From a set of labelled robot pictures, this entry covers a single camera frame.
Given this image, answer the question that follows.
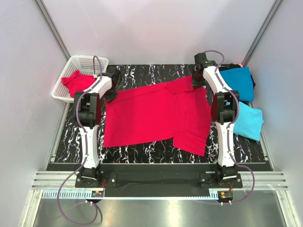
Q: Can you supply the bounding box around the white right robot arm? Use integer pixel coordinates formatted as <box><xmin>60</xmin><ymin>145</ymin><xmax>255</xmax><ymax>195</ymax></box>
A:
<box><xmin>192</xmin><ymin>50</ymin><xmax>240</xmax><ymax>189</ymax></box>

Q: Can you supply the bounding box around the right aluminium corner post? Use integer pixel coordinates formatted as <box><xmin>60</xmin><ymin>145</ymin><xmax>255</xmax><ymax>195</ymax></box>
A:
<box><xmin>242</xmin><ymin>0</ymin><xmax>284</xmax><ymax>66</ymax></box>

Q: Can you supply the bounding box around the left aluminium corner post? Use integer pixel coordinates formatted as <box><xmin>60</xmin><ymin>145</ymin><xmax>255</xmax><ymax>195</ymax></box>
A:
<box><xmin>34</xmin><ymin>0</ymin><xmax>71</xmax><ymax>60</ymax></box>

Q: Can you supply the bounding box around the aluminium frame rail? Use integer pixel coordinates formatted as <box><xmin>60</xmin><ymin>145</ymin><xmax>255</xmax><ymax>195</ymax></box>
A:
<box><xmin>32</xmin><ymin>171</ymin><xmax>288</xmax><ymax>190</ymax></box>

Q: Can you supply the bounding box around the folded teal t shirt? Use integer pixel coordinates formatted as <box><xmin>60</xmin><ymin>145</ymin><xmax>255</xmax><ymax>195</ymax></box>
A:
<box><xmin>219</xmin><ymin>66</ymin><xmax>256</xmax><ymax>102</ymax></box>

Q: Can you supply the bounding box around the aluminium corner post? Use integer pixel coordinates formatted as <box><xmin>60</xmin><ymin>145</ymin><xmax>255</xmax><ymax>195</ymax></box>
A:
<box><xmin>242</xmin><ymin>0</ymin><xmax>284</xmax><ymax>66</ymax></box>
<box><xmin>34</xmin><ymin>0</ymin><xmax>71</xmax><ymax>60</ymax></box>

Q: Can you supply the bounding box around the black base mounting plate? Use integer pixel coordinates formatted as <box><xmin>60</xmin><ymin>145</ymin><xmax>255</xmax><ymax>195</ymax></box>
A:
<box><xmin>75</xmin><ymin>164</ymin><xmax>243</xmax><ymax>199</ymax></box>

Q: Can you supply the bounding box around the folded light blue t shirt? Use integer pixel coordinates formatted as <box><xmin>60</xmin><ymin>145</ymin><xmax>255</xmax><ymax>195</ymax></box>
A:
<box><xmin>233</xmin><ymin>102</ymin><xmax>264</xmax><ymax>141</ymax></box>

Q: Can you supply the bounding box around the red t shirt in basket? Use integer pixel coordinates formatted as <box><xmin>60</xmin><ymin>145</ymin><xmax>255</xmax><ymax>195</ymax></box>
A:
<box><xmin>61</xmin><ymin>70</ymin><xmax>95</xmax><ymax>97</ymax></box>

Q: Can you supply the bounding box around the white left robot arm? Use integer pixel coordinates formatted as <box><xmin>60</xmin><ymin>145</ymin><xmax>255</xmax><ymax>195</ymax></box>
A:
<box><xmin>73</xmin><ymin>67</ymin><xmax>121</xmax><ymax>187</ymax></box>

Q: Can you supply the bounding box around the red t shirt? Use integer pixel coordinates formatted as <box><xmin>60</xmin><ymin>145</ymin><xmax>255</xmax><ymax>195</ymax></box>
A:
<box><xmin>61</xmin><ymin>70</ymin><xmax>95</xmax><ymax>97</ymax></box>
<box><xmin>103</xmin><ymin>76</ymin><xmax>211</xmax><ymax>156</ymax></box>

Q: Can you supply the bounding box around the white plastic basket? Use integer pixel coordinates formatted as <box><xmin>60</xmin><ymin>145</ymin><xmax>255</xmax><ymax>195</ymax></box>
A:
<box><xmin>51</xmin><ymin>55</ymin><xmax>94</xmax><ymax>103</ymax></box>

